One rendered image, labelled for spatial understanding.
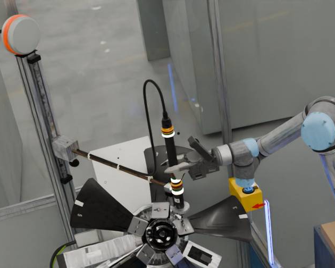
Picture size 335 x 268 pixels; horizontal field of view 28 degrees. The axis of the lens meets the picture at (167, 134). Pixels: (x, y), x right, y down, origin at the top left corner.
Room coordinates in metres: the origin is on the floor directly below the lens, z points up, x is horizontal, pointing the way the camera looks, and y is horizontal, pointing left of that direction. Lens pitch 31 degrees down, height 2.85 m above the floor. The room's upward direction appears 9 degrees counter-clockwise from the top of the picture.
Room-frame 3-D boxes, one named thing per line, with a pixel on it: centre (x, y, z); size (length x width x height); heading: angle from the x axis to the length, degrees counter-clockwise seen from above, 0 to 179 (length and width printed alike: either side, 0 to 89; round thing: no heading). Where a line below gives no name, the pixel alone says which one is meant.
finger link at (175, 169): (2.01, -0.01, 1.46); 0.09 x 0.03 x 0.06; 111
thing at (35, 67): (2.51, 0.48, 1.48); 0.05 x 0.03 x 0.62; 136
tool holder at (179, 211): (2.04, 0.00, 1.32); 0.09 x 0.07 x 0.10; 46
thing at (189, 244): (2.07, -0.05, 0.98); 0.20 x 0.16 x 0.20; 11
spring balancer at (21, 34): (2.53, 0.51, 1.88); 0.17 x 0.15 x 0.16; 101
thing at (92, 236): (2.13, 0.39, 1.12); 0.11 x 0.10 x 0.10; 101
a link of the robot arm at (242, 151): (2.08, -0.27, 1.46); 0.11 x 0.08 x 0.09; 101
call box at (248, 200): (2.39, -0.30, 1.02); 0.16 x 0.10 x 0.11; 11
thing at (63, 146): (2.47, 0.45, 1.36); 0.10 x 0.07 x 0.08; 46
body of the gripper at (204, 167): (2.05, -0.11, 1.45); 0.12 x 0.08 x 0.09; 101
